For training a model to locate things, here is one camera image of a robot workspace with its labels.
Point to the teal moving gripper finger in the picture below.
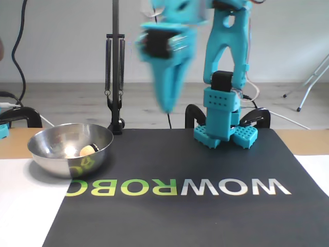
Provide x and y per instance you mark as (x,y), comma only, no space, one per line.
(183,74)

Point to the teal fixed gripper finger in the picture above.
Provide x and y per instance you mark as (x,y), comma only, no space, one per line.
(164,87)

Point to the orange ball with black base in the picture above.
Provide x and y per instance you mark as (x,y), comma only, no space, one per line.
(86,151)

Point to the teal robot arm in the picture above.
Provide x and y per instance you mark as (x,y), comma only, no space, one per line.
(218,121)

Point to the metal bowl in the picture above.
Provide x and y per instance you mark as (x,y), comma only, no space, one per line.
(51,164)

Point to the person hand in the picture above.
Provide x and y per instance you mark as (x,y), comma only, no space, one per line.
(1,50)

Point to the black coil spring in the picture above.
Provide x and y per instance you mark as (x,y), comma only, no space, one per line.
(121,67)
(108,67)

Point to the black stand pole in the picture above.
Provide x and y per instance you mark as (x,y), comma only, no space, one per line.
(116,51)

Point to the white folding stand legs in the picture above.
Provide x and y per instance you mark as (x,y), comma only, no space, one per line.
(307,92)

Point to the black mat with WOWROBO print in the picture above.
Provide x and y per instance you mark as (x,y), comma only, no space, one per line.
(154,218)

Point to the large black table clamp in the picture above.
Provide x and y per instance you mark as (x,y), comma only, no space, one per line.
(33,115)

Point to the white plug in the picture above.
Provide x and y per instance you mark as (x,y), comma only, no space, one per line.
(7,104)

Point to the white paper sheet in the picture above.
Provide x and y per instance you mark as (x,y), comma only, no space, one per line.
(20,205)
(316,169)

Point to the teal printed robot part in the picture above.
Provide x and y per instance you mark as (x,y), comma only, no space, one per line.
(3,131)

